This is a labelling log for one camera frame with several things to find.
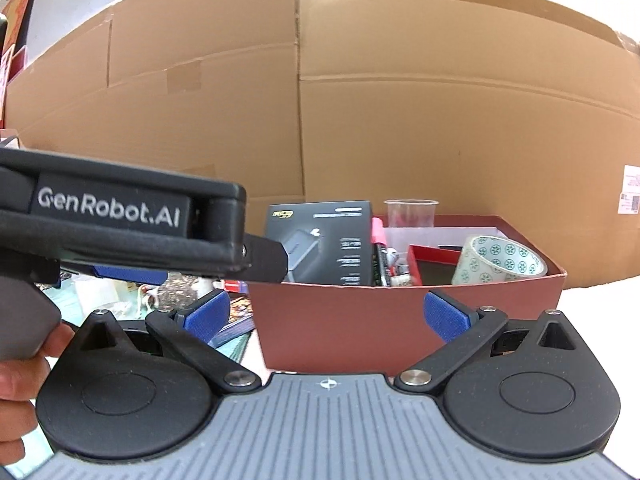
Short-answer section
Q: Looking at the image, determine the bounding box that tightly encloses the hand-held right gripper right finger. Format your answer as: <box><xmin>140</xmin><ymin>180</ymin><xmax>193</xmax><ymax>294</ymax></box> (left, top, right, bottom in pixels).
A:
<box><xmin>395</xmin><ymin>290</ymin><xmax>578</xmax><ymax>393</ymax></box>

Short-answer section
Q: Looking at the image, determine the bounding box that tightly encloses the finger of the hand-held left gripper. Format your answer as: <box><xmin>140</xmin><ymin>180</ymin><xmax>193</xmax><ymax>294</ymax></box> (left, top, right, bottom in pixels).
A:
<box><xmin>92</xmin><ymin>264</ymin><xmax>169</xmax><ymax>286</ymax></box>
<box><xmin>242</xmin><ymin>234</ymin><xmax>290</xmax><ymax>283</ymax></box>

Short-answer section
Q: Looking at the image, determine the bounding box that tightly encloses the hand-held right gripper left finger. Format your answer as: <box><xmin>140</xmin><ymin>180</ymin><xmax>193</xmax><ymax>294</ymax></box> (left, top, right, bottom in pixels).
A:
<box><xmin>75</xmin><ymin>290</ymin><xmax>263</xmax><ymax>396</ymax></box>

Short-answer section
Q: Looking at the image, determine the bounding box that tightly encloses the black product box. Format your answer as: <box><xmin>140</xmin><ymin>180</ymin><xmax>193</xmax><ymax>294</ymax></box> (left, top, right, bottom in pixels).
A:
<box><xmin>265</xmin><ymin>201</ymin><xmax>375</xmax><ymax>287</ymax></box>

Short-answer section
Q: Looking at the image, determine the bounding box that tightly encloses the clear patterned tape roll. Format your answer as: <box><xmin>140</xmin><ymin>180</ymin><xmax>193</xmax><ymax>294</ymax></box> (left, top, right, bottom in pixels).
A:
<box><xmin>451</xmin><ymin>235</ymin><xmax>549</xmax><ymax>287</ymax></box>

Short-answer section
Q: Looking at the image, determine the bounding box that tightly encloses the black marker with pink cap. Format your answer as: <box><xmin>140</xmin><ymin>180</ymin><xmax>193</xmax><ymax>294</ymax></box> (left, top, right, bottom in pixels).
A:
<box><xmin>371</xmin><ymin>217</ymin><xmax>397</xmax><ymax>287</ymax></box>

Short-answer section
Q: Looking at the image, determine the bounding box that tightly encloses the dark red cardboard box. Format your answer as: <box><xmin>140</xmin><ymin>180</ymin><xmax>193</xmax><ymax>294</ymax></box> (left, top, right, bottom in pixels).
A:
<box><xmin>247</xmin><ymin>215</ymin><xmax>568</xmax><ymax>376</ymax></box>

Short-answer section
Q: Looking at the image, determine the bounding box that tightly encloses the person's left hand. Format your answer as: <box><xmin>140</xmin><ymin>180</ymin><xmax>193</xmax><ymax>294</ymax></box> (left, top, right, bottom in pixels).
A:
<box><xmin>0</xmin><ymin>325</ymin><xmax>76</xmax><ymax>467</ymax></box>

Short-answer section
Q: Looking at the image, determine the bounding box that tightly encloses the clear bag of dried herbs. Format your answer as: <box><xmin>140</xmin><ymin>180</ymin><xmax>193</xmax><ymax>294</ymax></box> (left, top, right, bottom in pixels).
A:
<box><xmin>156</xmin><ymin>270</ymin><xmax>202</xmax><ymax>311</ymax></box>

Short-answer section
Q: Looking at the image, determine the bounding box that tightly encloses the small red open box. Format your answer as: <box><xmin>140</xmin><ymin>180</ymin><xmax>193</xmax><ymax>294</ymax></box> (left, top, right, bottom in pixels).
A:
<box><xmin>407</xmin><ymin>245</ymin><xmax>463</xmax><ymax>287</ymax></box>

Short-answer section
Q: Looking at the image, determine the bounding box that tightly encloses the clear plastic cup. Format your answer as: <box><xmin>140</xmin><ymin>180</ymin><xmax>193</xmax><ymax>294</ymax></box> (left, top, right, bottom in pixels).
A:
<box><xmin>385</xmin><ymin>199</ymin><xmax>440</xmax><ymax>229</ymax></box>

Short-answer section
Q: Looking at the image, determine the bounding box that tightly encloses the brown cardboard backdrop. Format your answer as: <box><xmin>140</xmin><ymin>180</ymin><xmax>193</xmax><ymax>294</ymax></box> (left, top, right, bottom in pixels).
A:
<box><xmin>0</xmin><ymin>0</ymin><xmax>640</xmax><ymax>291</ymax></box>

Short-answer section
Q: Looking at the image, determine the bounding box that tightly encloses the red printed packaging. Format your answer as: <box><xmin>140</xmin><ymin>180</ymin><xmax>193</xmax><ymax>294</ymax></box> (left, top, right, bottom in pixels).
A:
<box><xmin>0</xmin><ymin>0</ymin><xmax>45</xmax><ymax>131</ymax></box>

